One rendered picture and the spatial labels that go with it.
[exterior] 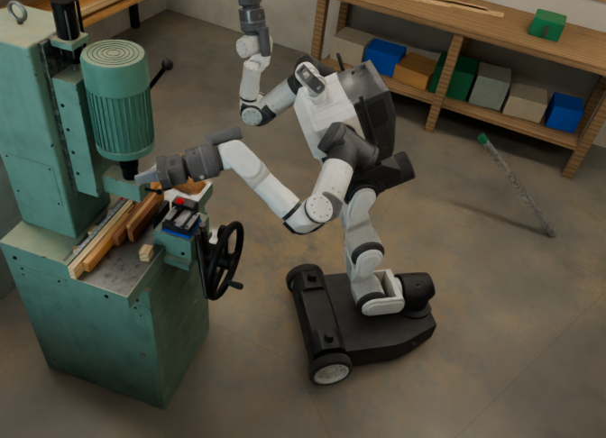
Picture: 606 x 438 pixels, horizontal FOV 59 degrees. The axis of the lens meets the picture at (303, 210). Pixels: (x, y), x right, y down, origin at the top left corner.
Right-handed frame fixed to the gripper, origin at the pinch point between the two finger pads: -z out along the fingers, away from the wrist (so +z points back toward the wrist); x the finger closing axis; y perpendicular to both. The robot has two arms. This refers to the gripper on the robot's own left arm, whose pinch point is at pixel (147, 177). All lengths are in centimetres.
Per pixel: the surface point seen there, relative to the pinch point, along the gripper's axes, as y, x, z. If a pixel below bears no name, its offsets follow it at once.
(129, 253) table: -36.3, 21.5, -16.5
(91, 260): -31.2, 16.3, -26.4
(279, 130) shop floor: -108, 229, 71
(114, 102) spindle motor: 13.3, 22.2, -4.2
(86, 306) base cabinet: -61, 33, -40
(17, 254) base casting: -38, 42, -56
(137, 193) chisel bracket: -21.3, 31.9, -8.9
